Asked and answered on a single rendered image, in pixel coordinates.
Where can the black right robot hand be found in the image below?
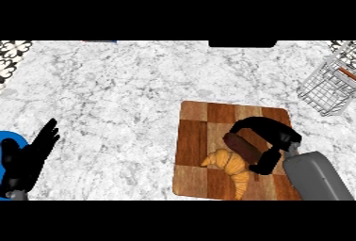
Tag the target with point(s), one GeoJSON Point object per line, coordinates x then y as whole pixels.
{"type": "Point", "coordinates": [281, 135]}

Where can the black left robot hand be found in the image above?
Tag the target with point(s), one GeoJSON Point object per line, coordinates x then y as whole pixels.
{"type": "Point", "coordinates": [29, 160]}

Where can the dark brown sweet potato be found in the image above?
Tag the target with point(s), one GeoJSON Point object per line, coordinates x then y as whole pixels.
{"type": "Point", "coordinates": [243, 148]}

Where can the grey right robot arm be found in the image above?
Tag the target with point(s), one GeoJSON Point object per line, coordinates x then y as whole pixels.
{"type": "Point", "coordinates": [320, 179]}

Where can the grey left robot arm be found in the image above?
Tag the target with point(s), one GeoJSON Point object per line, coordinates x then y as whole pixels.
{"type": "Point", "coordinates": [18, 196]}

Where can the wooden cutting board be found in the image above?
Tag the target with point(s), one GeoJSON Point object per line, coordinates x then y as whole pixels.
{"type": "Point", "coordinates": [193, 144]}

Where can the blue round object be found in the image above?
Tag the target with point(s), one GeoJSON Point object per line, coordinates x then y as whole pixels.
{"type": "Point", "coordinates": [7, 135]}

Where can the golden croissant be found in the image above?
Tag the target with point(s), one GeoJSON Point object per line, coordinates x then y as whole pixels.
{"type": "Point", "coordinates": [233, 164]}

